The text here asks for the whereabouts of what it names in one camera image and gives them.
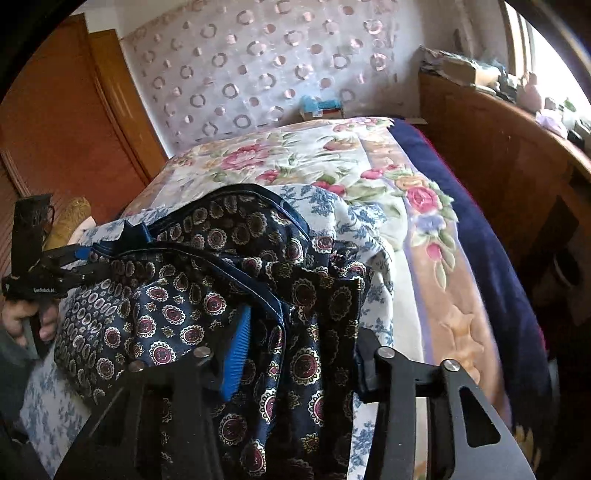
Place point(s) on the blue white floral sheet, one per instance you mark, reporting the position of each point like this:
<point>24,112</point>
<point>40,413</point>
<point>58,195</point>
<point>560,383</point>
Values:
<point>53,413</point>

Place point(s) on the wooden wardrobe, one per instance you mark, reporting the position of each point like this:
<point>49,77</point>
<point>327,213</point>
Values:
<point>73,126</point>

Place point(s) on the window with wooden frame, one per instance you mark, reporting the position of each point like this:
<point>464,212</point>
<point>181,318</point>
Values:
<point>530,52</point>

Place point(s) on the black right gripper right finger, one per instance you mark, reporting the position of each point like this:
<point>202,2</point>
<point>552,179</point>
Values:
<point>367,380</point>

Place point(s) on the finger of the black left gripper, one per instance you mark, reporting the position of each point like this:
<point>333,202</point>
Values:
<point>54,260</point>
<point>65,280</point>

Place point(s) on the navy patterned silk garment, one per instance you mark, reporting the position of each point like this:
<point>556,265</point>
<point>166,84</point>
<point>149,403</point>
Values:
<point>144,346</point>

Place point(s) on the pink bottle on sill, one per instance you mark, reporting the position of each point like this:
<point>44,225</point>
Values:
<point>528,96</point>

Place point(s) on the person's left hand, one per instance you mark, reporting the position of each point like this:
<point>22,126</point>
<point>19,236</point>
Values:
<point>16,313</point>

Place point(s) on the blue item on boxes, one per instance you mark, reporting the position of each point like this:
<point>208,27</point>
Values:
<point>312,108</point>

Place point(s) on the cardboard box on cabinet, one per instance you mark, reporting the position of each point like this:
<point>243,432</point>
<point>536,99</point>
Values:
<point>469,72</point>

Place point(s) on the wooden sideboard cabinet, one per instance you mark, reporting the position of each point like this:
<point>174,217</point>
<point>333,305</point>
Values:
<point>532,186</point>

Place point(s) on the dark blue blanket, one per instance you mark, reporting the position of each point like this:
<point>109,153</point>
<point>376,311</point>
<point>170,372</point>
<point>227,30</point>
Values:
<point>515,327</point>

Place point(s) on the circle patterned wall curtain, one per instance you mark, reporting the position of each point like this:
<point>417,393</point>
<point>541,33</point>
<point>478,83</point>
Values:
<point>214,69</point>

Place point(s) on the floral quilt bedspread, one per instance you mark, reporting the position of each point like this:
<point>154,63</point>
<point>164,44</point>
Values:
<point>357,159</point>

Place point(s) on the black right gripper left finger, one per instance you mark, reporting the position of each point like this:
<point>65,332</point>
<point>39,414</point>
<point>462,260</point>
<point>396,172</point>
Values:
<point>234,351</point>

